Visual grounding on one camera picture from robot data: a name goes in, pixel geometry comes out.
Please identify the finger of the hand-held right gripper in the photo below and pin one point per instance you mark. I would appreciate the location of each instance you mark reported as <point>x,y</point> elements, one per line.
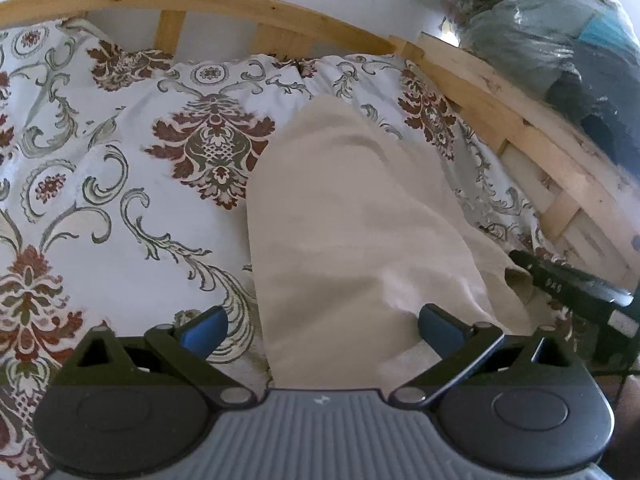
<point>537,272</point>

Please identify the clear plastic bag of clothes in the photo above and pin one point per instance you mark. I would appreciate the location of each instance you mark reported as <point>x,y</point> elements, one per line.
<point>550,35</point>

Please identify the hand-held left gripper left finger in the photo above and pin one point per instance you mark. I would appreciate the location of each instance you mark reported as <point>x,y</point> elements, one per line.
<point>205,332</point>

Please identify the beige hooded jacket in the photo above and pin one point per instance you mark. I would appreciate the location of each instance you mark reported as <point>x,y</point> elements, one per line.
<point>350,220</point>

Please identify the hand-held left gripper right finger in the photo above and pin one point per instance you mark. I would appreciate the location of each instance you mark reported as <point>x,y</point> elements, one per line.
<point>440,331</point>

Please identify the wooden bed frame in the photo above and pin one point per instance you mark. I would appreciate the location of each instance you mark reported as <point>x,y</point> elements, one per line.
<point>500,105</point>

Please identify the floral patterned bedsheet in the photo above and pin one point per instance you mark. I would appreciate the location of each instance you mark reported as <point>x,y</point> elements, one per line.
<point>125,160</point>

